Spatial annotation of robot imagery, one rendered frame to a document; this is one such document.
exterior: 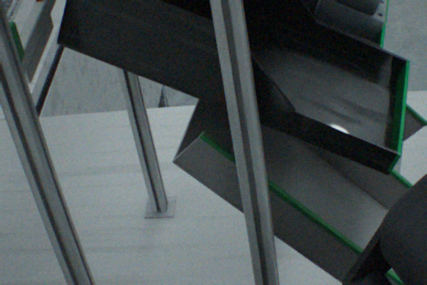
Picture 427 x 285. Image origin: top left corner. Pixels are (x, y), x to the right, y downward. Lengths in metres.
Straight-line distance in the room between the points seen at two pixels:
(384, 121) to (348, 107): 0.03
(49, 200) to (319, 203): 0.26
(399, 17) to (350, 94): 2.42
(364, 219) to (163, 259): 0.34
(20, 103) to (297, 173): 0.29
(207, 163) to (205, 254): 0.39
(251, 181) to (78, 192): 0.58
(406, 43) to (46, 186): 2.39
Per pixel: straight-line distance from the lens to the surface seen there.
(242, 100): 0.61
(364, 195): 0.86
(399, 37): 3.02
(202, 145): 0.69
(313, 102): 0.69
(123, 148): 1.26
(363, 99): 0.72
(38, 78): 1.48
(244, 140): 0.63
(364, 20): 0.79
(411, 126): 0.99
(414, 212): 0.43
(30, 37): 0.67
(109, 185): 1.20
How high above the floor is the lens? 1.64
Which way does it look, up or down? 39 degrees down
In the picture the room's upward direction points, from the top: 10 degrees counter-clockwise
